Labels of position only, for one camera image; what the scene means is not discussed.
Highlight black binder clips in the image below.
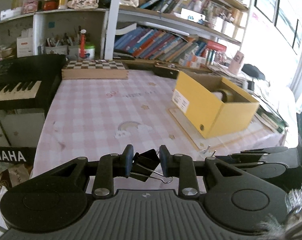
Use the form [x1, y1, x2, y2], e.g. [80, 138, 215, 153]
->
[130, 149, 173, 184]

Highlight white shelf unit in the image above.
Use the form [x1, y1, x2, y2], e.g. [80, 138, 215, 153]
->
[0, 0, 251, 60]

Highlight yellow cardboard box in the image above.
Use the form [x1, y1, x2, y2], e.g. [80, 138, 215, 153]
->
[172, 71, 259, 139]

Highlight red orange bottle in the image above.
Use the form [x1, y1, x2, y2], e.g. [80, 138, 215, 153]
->
[79, 29, 86, 59]

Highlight pink checkered tablecloth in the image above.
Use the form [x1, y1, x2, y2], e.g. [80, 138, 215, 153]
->
[31, 69, 286, 193]

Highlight black Yamaha keyboard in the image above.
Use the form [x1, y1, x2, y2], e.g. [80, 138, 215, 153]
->
[0, 54, 66, 164]

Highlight pink phone stand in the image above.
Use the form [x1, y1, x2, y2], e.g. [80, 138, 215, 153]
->
[228, 51, 244, 75]

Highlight wooden chess board box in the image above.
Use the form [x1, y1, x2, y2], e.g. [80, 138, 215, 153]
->
[62, 60, 128, 80]

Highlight dark wooden case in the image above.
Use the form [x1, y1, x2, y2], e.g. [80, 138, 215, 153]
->
[152, 64, 179, 80]

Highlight row of leaning books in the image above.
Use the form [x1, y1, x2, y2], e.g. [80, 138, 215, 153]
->
[113, 25, 227, 65]

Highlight white green lid jar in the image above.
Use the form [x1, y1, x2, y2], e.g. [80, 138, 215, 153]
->
[78, 42, 95, 60]

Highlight white power plug adapter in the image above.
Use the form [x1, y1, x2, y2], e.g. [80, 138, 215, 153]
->
[199, 145, 216, 159]

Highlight white pen holder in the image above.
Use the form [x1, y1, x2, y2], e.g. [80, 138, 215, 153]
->
[45, 45, 78, 56]

